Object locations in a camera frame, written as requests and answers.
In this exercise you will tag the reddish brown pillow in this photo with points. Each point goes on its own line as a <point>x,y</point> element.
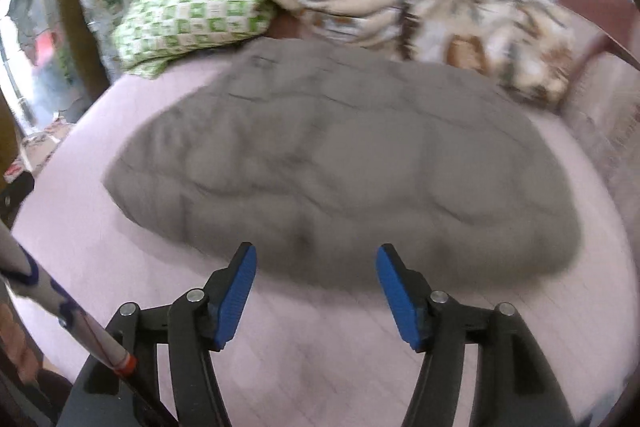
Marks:
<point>285,28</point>

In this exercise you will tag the brown wooden post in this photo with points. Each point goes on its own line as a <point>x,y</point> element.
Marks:
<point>75,7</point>

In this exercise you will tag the pink padded headboard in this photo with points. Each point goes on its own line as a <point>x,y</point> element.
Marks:
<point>595,12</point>

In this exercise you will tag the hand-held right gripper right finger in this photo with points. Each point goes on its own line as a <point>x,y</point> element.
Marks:
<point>400,297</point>

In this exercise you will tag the window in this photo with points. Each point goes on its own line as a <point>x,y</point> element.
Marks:
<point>35,32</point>

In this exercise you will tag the green checkered pillow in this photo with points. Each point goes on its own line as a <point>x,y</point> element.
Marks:
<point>195,14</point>

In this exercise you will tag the white tube with orange tip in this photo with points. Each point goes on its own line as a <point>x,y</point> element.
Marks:
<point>55,302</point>

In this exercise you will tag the bed with pink sheet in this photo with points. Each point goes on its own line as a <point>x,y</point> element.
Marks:
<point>310,357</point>

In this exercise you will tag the grey quilted hooded jacket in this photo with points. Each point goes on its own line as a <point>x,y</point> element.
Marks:
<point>340,167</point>

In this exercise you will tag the red flower print cloth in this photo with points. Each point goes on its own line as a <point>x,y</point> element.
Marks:
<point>42,147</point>

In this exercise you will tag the person's left hand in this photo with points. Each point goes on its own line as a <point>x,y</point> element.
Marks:
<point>17,342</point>

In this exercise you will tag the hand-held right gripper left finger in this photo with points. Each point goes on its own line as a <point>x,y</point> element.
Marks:
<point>235,297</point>

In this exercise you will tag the leaf print blanket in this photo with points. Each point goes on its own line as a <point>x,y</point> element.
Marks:
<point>400,7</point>

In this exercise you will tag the pale patterned pillow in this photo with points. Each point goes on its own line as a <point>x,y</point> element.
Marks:
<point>102,2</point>

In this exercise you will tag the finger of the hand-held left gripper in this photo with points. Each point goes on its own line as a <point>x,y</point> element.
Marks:
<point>19,197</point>

